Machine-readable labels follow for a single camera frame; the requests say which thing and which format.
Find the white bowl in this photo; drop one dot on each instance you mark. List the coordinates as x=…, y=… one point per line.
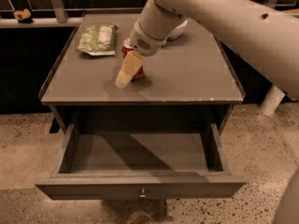
x=178, y=31

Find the small yellow object on ledge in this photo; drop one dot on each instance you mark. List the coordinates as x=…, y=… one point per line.
x=23, y=16

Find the metal drawer knob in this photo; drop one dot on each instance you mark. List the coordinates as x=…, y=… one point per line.
x=142, y=195

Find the metal window railing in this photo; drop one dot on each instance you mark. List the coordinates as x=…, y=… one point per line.
x=59, y=6

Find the open grey top drawer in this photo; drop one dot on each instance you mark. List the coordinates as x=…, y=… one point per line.
x=97, y=163

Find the red coke can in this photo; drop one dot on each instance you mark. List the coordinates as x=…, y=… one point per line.
x=126, y=47

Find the grey cabinet with top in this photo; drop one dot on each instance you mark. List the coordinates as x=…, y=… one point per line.
x=191, y=70

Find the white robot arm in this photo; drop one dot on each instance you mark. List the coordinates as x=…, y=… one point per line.
x=268, y=40

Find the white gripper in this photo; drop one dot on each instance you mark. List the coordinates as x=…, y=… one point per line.
x=144, y=43

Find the green chip bag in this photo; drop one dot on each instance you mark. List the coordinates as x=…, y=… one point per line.
x=98, y=39

